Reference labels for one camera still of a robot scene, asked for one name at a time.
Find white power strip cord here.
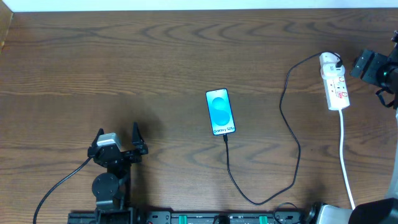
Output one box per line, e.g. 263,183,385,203
338,108,356,210

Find white USB wall charger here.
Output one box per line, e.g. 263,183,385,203
319,52,345,80

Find black USB charging cable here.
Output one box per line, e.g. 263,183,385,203
222,50,344,207

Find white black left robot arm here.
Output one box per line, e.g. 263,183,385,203
88,122,148,223

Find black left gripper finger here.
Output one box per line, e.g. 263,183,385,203
90,128,104,148
131,122,145,149

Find white power strip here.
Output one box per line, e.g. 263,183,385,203
323,77,350,111

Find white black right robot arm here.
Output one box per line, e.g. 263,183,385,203
348,30,397,224

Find blue Galaxy smartphone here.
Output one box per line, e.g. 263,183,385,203
205,88,236,136

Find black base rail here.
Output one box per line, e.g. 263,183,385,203
67,208,317,224

